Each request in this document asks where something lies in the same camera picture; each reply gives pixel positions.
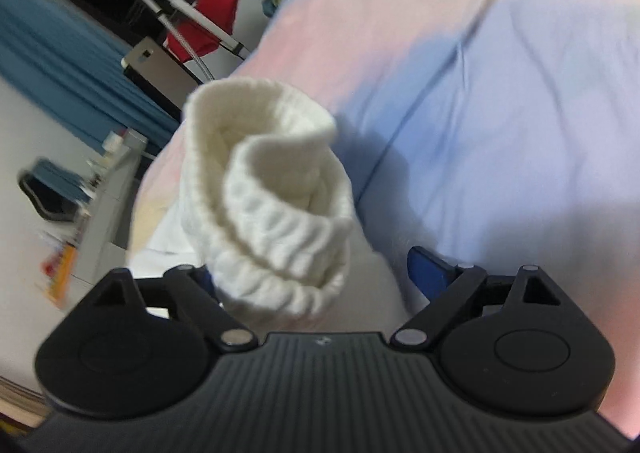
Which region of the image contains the white drying rack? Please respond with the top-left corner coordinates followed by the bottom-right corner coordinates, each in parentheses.
top-left (110, 0), bottom-right (251, 84)

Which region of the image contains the grey cabinet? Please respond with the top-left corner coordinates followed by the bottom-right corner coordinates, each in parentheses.
top-left (75, 128), bottom-right (152, 254)

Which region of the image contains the red cloth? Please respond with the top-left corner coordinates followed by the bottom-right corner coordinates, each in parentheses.
top-left (165, 0), bottom-right (240, 64)

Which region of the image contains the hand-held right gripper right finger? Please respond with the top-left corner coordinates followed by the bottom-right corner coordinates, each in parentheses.
top-left (392, 245), bottom-right (563, 349)

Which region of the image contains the white knit sweater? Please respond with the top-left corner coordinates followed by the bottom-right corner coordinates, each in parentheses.
top-left (128, 78), bottom-right (412, 335)

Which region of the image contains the cardboard box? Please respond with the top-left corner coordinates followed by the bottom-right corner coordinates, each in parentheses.
top-left (122, 37), bottom-right (202, 122)

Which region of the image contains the blue curtain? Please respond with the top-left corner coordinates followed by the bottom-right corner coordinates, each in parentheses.
top-left (0, 0), bottom-right (179, 154)

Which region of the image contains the pastel rainbow bed blanket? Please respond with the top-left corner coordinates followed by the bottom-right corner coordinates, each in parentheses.
top-left (128, 0), bottom-right (640, 434)

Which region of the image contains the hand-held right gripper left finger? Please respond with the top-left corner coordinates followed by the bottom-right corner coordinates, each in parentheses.
top-left (93, 265), bottom-right (257, 352)

